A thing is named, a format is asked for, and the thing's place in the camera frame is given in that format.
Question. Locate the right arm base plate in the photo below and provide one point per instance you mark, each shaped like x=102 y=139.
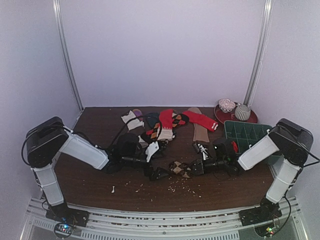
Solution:
x=258 y=215

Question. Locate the left aluminium frame post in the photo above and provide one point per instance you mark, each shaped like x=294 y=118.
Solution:
x=65 y=53

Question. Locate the red white zigzag sock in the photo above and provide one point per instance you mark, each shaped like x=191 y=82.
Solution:
x=165 y=118

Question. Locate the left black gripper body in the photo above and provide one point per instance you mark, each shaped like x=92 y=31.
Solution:
x=148 y=170

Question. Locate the purple orange striped sock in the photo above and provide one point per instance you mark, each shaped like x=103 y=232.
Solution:
x=138 y=113

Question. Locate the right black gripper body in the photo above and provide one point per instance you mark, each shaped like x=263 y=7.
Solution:
x=200 y=166

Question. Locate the brown beige argyle sock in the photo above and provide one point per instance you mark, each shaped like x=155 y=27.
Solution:
x=181 y=169

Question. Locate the tan brown sock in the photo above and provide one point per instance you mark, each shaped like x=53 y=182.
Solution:
x=200 y=133

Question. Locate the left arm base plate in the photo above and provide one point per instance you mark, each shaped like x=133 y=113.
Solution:
x=70 y=216

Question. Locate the orange brown argyle sock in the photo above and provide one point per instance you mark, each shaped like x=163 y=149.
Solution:
x=156 y=133

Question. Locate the green divided organizer tray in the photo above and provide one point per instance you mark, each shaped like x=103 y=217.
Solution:
x=244 y=134

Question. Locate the white brown block sock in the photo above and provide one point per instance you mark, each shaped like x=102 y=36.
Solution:
x=135 y=126

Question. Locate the grey striped cup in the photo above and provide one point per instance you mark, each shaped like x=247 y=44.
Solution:
x=242 y=112

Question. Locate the red sock white cuff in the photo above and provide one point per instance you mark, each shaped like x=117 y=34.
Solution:
x=202 y=120

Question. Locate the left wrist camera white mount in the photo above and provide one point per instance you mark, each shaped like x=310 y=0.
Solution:
x=151 y=150

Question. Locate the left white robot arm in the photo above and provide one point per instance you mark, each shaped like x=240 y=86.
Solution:
x=43 y=142

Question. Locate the red snowflake sock pair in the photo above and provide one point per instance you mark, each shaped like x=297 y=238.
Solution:
x=235 y=146

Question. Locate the aluminium frame post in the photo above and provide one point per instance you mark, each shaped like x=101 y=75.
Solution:
x=65 y=53
x=261 y=47

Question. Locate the dark blue sock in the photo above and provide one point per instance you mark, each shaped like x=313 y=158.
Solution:
x=152 y=119

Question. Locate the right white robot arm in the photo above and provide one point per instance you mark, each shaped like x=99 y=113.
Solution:
x=288 y=139

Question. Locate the right aluminium frame post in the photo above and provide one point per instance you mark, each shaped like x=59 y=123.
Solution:
x=261 y=47

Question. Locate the white red patterned bowl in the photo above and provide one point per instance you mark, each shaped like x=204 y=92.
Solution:
x=226 y=105

